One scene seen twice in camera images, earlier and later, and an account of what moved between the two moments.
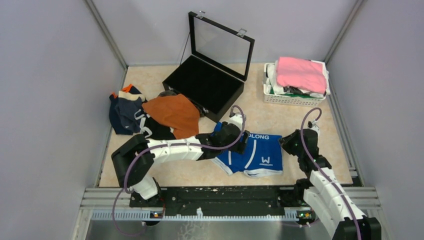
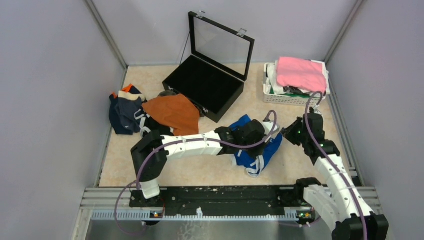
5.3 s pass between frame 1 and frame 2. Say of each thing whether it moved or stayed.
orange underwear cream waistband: stayed
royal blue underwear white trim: moved
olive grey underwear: stayed
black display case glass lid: stayed
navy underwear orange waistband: stayed
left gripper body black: moved
